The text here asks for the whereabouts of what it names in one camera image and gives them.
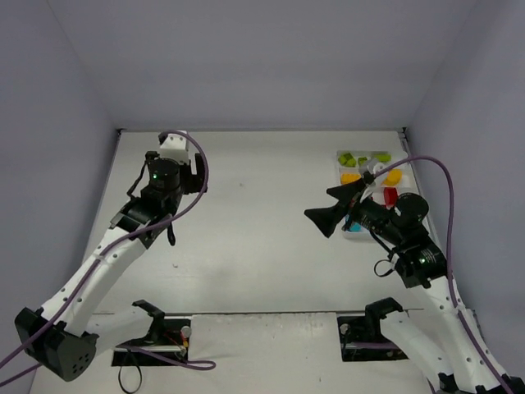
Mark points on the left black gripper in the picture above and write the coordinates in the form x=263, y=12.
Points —
x=195, y=179

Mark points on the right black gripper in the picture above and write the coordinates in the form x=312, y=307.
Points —
x=349, y=209

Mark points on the yellow lego brick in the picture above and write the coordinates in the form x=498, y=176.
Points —
x=347, y=178

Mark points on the light blue lego brick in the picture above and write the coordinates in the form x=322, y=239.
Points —
x=351, y=226

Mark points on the red rounded lego brick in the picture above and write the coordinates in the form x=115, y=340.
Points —
x=390, y=196

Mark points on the yellow red lego piece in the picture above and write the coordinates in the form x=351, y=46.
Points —
x=393, y=178

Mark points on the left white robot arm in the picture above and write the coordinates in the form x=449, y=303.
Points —
x=62, y=335

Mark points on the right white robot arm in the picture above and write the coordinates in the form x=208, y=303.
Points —
x=460, y=361

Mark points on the white divided sorting tray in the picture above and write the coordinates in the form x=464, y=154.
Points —
x=407, y=185

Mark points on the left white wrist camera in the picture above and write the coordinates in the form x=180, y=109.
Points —
x=174, y=146

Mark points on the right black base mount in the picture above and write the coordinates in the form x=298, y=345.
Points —
x=360, y=334

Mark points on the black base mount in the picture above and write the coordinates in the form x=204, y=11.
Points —
x=360, y=334
x=168, y=336

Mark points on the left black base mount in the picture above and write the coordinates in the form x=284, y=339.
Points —
x=168, y=336

